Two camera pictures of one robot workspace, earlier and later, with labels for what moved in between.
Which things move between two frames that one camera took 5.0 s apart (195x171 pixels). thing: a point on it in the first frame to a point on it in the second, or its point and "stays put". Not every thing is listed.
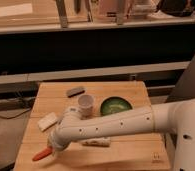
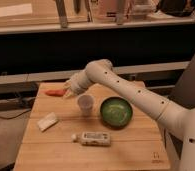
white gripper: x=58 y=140 to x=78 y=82
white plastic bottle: x=99 y=142 stays put
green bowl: x=114 y=104 stays put
